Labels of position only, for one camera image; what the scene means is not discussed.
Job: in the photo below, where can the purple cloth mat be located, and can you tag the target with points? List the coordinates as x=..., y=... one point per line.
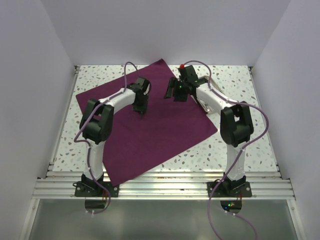
x=137, y=144

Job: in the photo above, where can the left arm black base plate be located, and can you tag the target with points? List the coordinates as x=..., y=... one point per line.
x=82, y=190

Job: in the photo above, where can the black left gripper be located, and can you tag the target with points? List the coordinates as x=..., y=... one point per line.
x=143, y=108

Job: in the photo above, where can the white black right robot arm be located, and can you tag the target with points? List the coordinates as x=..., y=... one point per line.
x=236, y=126

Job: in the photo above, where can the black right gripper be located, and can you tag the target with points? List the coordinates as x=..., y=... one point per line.
x=173, y=83

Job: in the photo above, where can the stainless steel tray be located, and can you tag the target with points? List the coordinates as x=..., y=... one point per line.
x=209, y=101

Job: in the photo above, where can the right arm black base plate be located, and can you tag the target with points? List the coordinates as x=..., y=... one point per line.
x=224, y=191

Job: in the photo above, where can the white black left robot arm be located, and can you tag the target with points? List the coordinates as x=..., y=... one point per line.
x=97, y=122

